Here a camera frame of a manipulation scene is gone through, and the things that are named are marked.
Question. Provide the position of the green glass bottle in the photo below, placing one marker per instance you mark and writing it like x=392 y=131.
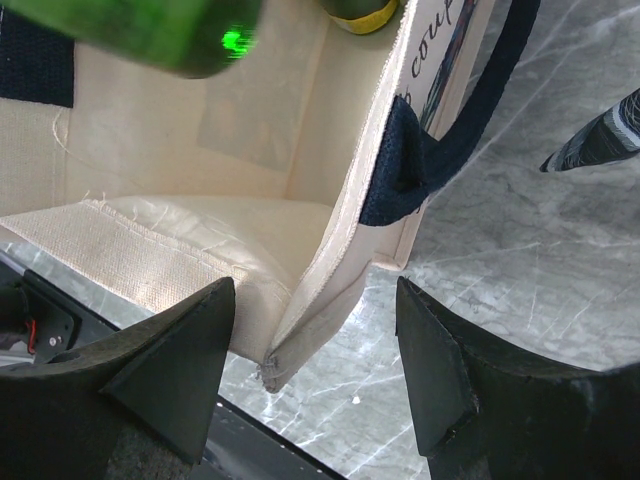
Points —
x=360 y=17
x=193 y=39

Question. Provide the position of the beige canvas tote bag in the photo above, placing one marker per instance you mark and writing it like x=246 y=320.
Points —
x=292 y=172

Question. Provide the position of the dark patterned hanging shirt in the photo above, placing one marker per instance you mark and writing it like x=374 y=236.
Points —
x=611 y=137

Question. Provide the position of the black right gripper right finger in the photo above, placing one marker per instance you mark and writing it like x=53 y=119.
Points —
x=484 y=408

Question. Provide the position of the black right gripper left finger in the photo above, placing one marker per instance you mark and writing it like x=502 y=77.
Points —
x=135 y=405

